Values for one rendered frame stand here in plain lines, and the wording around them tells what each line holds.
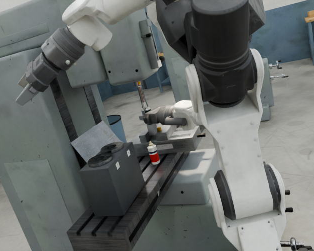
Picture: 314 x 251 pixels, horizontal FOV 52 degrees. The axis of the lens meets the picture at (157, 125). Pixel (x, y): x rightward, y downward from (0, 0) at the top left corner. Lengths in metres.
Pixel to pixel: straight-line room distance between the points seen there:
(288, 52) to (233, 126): 7.11
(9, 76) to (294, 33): 6.88
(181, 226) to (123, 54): 0.84
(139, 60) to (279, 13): 6.60
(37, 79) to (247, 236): 0.71
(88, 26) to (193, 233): 1.09
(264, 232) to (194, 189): 0.52
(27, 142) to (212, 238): 0.99
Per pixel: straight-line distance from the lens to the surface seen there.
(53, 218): 1.86
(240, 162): 0.88
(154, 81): 8.63
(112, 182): 1.11
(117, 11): 0.79
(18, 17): 1.67
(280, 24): 7.86
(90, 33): 0.86
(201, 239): 1.61
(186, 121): 1.35
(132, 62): 1.39
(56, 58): 0.87
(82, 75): 1.51
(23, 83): 1.00
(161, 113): 1.43
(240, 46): 0.72
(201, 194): 1.45
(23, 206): 1.96
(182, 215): 1.56
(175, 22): 0.90
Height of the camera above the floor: 1.51
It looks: 17 degrees down
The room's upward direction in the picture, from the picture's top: 16 degrees counter-clockwise
